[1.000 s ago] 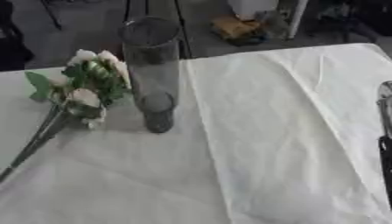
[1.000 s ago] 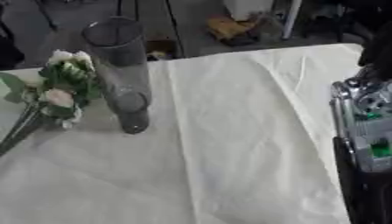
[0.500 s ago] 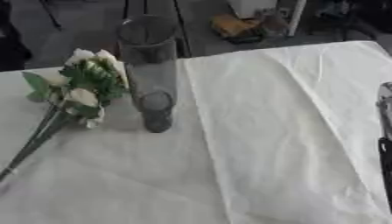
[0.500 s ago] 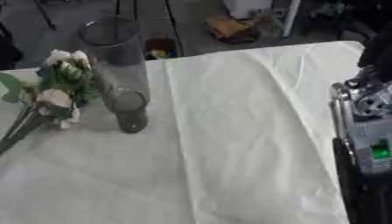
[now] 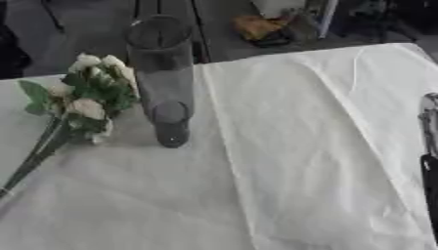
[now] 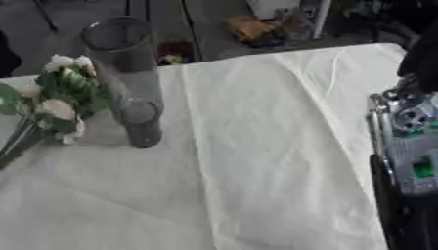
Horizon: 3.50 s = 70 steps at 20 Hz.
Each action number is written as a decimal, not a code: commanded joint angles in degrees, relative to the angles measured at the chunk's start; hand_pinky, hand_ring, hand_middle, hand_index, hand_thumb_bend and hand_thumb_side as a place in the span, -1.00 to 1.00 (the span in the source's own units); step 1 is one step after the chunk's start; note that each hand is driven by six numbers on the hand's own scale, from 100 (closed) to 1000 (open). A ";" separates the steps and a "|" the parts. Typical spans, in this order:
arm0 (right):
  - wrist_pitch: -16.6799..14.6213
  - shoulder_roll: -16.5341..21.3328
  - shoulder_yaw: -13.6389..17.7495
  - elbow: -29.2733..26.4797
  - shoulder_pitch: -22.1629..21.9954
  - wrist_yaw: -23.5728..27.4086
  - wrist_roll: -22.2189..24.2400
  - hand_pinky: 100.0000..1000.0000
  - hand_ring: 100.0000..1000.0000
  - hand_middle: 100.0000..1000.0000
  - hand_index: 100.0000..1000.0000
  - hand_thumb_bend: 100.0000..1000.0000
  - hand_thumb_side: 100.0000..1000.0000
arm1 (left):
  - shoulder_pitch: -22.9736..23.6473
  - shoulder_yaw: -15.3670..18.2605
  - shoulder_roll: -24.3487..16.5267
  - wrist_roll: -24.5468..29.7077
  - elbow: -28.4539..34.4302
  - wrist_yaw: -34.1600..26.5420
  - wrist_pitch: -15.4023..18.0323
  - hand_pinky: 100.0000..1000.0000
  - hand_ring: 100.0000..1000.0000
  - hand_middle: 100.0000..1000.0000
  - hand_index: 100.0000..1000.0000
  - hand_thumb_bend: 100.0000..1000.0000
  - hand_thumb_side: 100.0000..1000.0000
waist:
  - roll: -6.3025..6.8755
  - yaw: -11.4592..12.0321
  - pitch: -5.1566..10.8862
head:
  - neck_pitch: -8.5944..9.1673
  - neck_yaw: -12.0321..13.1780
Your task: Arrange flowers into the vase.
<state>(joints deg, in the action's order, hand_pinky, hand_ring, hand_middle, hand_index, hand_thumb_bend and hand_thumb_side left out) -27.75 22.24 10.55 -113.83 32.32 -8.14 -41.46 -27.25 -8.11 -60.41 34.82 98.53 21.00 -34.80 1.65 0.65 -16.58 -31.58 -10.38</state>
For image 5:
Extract white flower bouquet green leaves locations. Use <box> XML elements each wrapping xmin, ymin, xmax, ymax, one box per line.
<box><xmin>0</xmin><ymin>52</ymin><xmax>143</xmax><ymax>199</ymax></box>

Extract yellow brown bag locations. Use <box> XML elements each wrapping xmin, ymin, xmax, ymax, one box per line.
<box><xmin>231</xmin><ymin>13</ymin><xmax>296</xmax><ymax>47</ymax></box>

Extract white box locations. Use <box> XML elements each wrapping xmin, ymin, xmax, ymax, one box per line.
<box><xmin>251</xmin><ymin>0</ymin><xmax>308</xmax><ymax>20</ymax></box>

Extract white flat panel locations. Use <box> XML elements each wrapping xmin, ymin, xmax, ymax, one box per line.
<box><xmin>315</xmin><ymin>0</ymin><xmax>342</xmax><ymax>40</ymax></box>

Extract clear grey glass vase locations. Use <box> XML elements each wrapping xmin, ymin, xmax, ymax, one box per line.
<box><xmin>123</xmin><ymin>14</ymin><xmax>197</xmax><ymax>149</ymax></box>

